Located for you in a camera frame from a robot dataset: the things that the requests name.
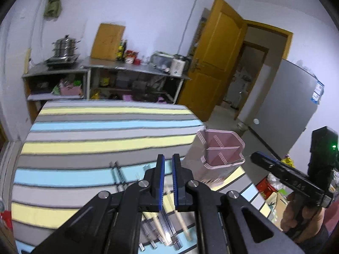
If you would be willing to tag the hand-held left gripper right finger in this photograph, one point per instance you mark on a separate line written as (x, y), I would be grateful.
(176, 187)

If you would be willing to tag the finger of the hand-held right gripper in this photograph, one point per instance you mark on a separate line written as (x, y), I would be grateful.
(261, 159)

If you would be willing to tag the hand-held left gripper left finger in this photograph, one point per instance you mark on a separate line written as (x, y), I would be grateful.
(159, 185)

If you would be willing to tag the pink utensil holder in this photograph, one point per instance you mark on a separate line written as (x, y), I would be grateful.
(212, 150)

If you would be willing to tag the person's right forearm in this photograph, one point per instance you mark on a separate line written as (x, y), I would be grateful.
(320, 240)

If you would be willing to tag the person's right hand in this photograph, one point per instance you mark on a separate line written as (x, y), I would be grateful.
(316, 221)

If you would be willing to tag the yellow snack bag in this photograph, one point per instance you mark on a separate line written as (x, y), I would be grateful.
(288, 162)

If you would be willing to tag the red box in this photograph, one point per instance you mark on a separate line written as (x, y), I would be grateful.
(262, 187)

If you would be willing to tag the grey refrigerator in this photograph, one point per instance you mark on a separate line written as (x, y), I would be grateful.
(283, 105)

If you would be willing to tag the striped tablecloth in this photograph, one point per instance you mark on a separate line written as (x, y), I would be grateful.
(92, 137)

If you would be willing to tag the yellow wooden door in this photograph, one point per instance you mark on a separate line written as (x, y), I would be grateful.
(212, 58)

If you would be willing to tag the white electric kettle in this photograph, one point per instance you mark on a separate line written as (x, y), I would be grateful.
(177, 67)

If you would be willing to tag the long steel counter table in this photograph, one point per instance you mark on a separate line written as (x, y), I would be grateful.
(132, 66)

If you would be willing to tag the clear storage box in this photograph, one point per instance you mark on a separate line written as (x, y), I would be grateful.
(161, 59)

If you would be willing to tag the pink basket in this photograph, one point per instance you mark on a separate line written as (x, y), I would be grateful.
(70, 90)

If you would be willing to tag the red sauce jars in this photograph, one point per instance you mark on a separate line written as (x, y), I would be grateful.
(131, 57)

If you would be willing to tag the dark oil bottle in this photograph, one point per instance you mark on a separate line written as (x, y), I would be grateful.
(121, 51)

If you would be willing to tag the wooden cutting board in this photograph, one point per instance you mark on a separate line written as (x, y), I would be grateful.
(107, 42)

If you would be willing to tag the small steel shelf table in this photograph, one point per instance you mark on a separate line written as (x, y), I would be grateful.
(53, 71)

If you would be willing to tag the induction cooker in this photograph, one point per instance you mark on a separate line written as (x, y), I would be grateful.
(62, 62)

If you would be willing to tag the steel steamer pot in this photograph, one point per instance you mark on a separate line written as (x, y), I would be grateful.
(65, 46)

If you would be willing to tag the yellow door frame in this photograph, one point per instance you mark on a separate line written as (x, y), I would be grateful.
(270, 29)

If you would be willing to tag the yellow wall power strip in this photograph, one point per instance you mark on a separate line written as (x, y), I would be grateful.
(26, 60)

